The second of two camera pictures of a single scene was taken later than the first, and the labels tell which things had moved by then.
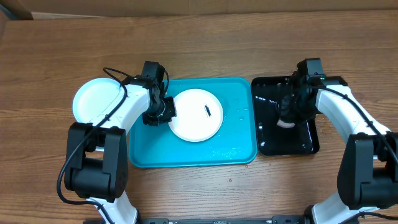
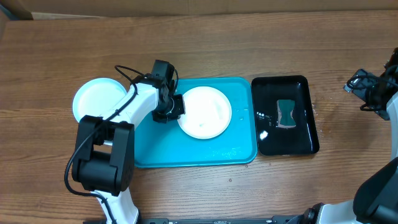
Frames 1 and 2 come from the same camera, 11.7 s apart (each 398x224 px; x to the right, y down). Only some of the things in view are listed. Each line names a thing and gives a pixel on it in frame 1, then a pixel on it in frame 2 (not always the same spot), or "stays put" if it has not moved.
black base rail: (275, 219) stays put
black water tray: (301, 138) stays put
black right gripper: (288, 111) → (379, 111)
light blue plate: (93, 97) stays put
